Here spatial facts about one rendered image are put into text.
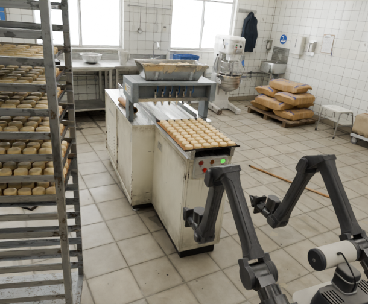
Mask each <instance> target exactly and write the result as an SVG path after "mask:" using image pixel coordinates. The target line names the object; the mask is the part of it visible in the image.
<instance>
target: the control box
mask: <svg viewBox="0 0 368 304"><path fill-rule="evenodd" d="M222 159H225V162H224V163H221V160H222ZM211 160H214V164H210V161H211ZM200 161H203V165H199V162H200ZM227 161H228V156H227V155H220V156H209V157H196V158H194V164H193V171H192V177H193V179H199V178H204V177H205V173H204V172H203V168H206V169H207V170H209V168H210V167H212V166H222V165H227Z"/></svg>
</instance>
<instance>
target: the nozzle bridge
mask: <svg viewBox="0 0 368 304"><path fill-rule="evenodd" d="M216 85H217V83H216V82H214V81H211V80H209V79H207V78H204V77H202V76H201V77H200V79H199V80H198V81H146V80H144V79H143V78H142V77H141V75H123V94H124V95H125V96H126V104H125V117H126V118H127V119H128V121H133V117H134V104H135V103H138V102H162V101H199V104H198V115H200V116H201V117H202V118H207V115H208V104H209V101H215V91H216ZM157 86H159V89H158V93H157V98H155V97H154V91H155V89H156V92H157ZM165 86H166V90H165ZM172 86H173V87H172ZM179 86H180V92H179ZM186 86H187V91H186ZM193 86H194V92H193V94H192V97H189V91H190V89H192V91H193ZM172 88H173V92H172ZM162 89H163V90H164V92H165V94H164V97H163V98H162V97H161V95H162ZM170 89H171V92H172V94H171V98H169V97H168V94H169V90H170ZM176 89H178V93H179V94H178V97H177V98H176ZM184 89H185V93H186V94H185V97H182V94H183V90H184Z"/></svg>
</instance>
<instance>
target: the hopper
mask: <svg viewBox="0 0 368 304"><path fill-rule="evenodd" d="M134 60H135V63H136V66H137V68H138V71H139V73H140V75H141V77H142V78H143V79H144V80H146V81H198V80H199V79H200V77H201V76H202V74H203V73H204V71H205V70H206V68H207V67H208V65H206V64H204V63H201V62H198V61H196V60H171V59H134ZM179 62H180V63H186V62H187V63H189V64H192V65H179V64H177V63H179ZM159 63H165V65H159ZM171 64H176V65H171Z"/></svg>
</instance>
